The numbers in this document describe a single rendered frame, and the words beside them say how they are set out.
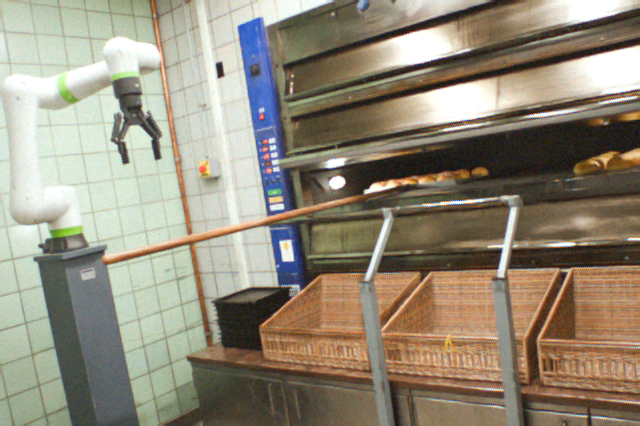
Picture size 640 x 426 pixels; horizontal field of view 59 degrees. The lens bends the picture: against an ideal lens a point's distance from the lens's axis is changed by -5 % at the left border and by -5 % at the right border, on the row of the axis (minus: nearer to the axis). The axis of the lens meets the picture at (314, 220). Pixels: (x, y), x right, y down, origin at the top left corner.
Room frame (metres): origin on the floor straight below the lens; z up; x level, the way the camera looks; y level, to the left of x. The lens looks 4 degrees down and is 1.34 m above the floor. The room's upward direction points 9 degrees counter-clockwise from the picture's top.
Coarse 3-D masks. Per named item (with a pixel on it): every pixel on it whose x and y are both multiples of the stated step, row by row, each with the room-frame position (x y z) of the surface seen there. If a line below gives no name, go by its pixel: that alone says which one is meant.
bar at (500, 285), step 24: (312, 216) 2.37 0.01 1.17; (336, 216) 2.29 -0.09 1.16; (360, 216) 2.23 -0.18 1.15; (384, 216) 2.15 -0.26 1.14; (384, 240) 2.09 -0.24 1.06; (504, 264) 1.71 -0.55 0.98; (360, 288) 1.98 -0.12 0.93; (504, 288) 1.66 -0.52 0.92; (504, 312) 1.66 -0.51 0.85; (504, 336) 1.67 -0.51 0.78; (384, 360) 1.98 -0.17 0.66; (504, 360) 1.67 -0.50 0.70; (384, 384) 1.97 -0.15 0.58; (504, 384) 1.68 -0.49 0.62; (384, 408) 1.96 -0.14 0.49
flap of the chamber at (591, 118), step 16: (592, 112) 1.88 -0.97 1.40; (608, 112) 1.85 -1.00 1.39; (624, 112) 1.82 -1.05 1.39; (496, 128) 2.09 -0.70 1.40; (512, 128) 2.05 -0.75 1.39; (528, 128) 2.03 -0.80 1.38; (544, 128) 2.05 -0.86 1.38; (560, 128) 2.07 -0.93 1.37; (576, 128) 2.07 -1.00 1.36; (400, 144) 2.35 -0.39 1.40; (416, 144) 2.30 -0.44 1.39; (432, 144) 2.28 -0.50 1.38; (448, 144) 2.31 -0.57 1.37; (464, 144) 2.33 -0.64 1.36; (304, 160) 2.66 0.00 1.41; (320, 160) 2.60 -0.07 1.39; (336, 160) 2.58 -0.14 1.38; (368, 160) 2.65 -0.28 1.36
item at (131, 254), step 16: (368, 192) 2.76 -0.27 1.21; (384, 192) 2.85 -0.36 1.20; (304, 208) 2.38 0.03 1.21; (320, 208) 2.45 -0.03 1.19; (240, 224) 2.09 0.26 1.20; (256, 224) 2.15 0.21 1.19; (176, 240) 1.86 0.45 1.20; (192, 240) 1.91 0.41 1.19; (112, 256) 1.67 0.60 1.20; (128, 256) 1.71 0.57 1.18
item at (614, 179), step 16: (592, 176) 2.04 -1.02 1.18; (608, 176) 2.00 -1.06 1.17; (624, 176) 1.96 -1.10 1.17; (448, 192) 2.40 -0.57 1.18; (464, 192) 2.35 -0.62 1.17; (480, 192) 2.30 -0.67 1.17; (496, 192) 2.26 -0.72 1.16; (512, 192) 2.22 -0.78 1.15; (528, 192) 2.18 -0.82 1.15; (336, 208) 2.76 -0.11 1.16; (352, 208) 2.70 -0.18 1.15; (368, 208) 2.64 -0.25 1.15
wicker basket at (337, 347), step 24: (312, 288) 2.75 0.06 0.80; (336, 288) 2.74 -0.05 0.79; (384, 288) 2.57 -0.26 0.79; (408, 288) 2.38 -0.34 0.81; (288, 312) 2.60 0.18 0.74; (312, 312) 2.73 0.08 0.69; (360, 312) 2.63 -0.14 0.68; (384, 312) 2.23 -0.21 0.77; (264, 336) 2.44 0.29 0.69; (288, 336) 2.36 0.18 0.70; (312, 336) 2.27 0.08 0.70; (336, 336) 2.20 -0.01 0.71; (360, 336) 2.12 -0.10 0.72; (288, 360) 2.37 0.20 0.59; (312, 360) 2.29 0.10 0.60; (336, 360) 2.21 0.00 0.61; (360, 360) 2.14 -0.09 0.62
